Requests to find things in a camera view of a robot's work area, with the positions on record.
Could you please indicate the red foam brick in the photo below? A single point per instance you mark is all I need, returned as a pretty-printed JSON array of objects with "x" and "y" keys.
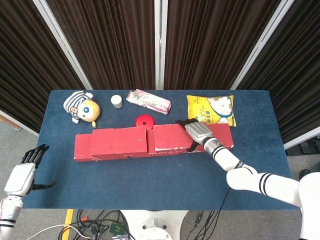
[
  {"x": 150, "y": 142},
  {"x": 82, "y": 147},
  {"x": 170, "y": 137},
  {"x": 117, "y": 142},
  {"x": 222, "y": 135}
]

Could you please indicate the red plastic disc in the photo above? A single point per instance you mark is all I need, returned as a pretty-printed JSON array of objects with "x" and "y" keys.
[{"x": 145, "y": 121}]

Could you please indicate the yellow marshmallow bag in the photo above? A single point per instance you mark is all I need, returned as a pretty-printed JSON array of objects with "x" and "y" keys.
[{"x": 210, "y": 107}]

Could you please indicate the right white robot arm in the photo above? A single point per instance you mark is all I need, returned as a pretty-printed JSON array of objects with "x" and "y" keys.
[{"x": 240, "y": 177}]

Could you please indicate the blue tablecloth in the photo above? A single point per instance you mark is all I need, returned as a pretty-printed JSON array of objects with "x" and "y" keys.
[{"x": 140, "y": 182}]

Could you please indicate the yellow floor tape strip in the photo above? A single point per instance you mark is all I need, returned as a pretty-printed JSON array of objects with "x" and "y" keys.
[{"x": 67, "y": 222}]

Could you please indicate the yellow striped plush toy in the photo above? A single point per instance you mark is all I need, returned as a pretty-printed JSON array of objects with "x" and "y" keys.
[{"x": 86, "y": 111}]

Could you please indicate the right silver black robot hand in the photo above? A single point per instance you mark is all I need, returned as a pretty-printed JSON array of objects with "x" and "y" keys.
[{"x": 198, "y": 132}]

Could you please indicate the small white jar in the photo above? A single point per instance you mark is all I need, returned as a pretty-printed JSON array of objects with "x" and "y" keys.
[{"x": 116, "y": 101}]

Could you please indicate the pink white carton box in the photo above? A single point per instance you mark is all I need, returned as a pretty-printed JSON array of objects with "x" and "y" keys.
[{"x": 150, "y": 101}]

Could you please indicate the green circuit board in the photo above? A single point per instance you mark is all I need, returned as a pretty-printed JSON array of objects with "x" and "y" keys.
[{"x": 116, "y": 228}]

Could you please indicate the white partition frame post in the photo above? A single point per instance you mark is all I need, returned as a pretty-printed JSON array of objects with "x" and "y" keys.
[
  {"x": 160, "y": 42},
  {"x": 261, "y": 42},
  {"x": 62, "y": 42}
]

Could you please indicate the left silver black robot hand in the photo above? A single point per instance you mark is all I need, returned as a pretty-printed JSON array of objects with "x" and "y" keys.
[{"x": 20, "y": 177}]

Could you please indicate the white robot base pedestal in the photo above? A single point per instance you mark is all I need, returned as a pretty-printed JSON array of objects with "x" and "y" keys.
[{"x": 152, "y": 225}]

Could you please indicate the brown fabric partition panel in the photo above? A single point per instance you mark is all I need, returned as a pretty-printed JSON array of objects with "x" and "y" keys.
[
  {"x": 22, "y": 62},
  {"x": 295, "y": 75},
  {"x": 112, "y": 42},
  {"x": 212, "y": 42}
]

